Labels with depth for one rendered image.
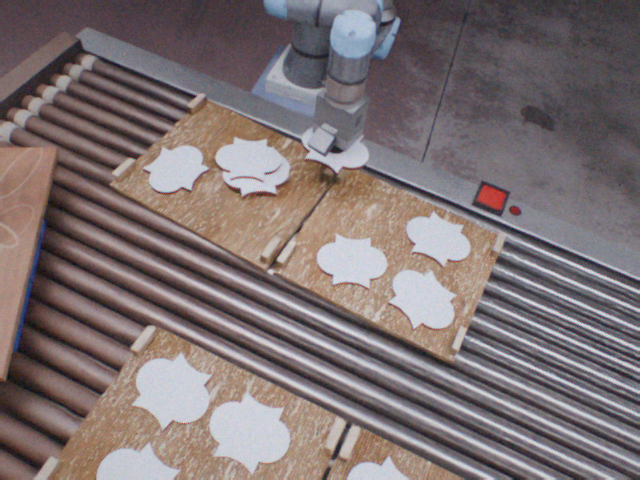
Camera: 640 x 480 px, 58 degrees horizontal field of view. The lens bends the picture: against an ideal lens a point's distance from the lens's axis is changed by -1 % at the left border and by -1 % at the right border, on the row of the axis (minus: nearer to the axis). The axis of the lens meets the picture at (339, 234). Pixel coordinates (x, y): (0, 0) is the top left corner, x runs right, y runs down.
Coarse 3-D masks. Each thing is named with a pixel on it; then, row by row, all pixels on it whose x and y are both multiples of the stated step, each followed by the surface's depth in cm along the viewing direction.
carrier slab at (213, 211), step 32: (192, 128) 141; (224, 128) 143; (256, 128) 144; (288, 160) 139; (128, 192) 128; (192, 192) 130; (224, 192) 131; (288, 192) 133; (320, 192) 134; (192, 224) 125; (224, 224) 126; (256, 224) 127; (288, 224) 128; (256, 256) 122
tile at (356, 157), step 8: (312, 128) 126; (304, 136) 124; (304, 144) 123; (360, 144) 124; (312, 152) 122; (344, 152) 123; (352, 152) 123; (360, 152) 123; (368, 152) 123; (312, 160) 121; (320, 160) 121; (328, 160) 121; (336, 160) 121; (344, 160) 121; (352, 160) 122; (360, 160) 122; (336, 168) 120; (344, 168) 121; (352, 168) 121
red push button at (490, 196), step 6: (486, 186) 142; (480, 192) 141; (486, 192) 141; (492, 192) 142; (498, 192) 142; (504, 192) 142; (480, 198) 140; (486, 198) 140; (492, 198) 140; (498, 198) 141; (504, 198) 141; (492, 204) 139; (498, 204) 140
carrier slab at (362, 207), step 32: (352, 192) 135; (384, 192) 137; (320, 224) 129; (352, 224) 130; (384, 224) 131; (416, 256) 127; (480, 256) 129; (320, 288) 120; (352, 288) 120; (384, 288) 121; (448, 288) 123; (480, 288) 124; (384, 320) 117
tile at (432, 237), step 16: (416, 224) 131; (432, 224) 131; (448, 224) 132; (416, 240) 128; (432, 240) 129; (448, 240) 129; (464, 240) 130; (432, 256) 126; (448, 256) 127; (464, 256) 127
